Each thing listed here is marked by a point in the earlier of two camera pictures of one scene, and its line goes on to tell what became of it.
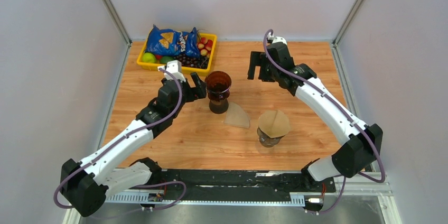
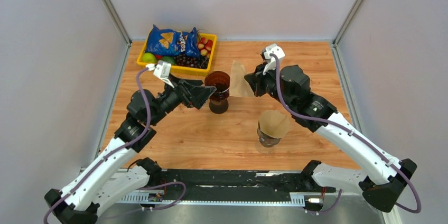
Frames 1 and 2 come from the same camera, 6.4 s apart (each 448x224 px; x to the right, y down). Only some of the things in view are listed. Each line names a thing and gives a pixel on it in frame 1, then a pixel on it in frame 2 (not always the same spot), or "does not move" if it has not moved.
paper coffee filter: x=274 y=123 does not move
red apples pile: x=205 y=46 does not move
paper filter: x=236 y=116 → x=240 y=86
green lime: x=148 y=57 does not move
